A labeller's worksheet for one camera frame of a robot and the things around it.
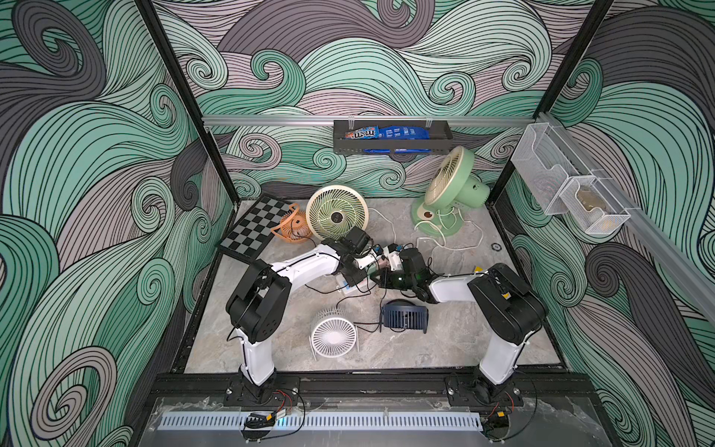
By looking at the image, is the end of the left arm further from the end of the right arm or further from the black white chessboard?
the black white chessboard

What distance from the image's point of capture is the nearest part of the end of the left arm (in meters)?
0.67

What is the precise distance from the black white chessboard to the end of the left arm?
41cm
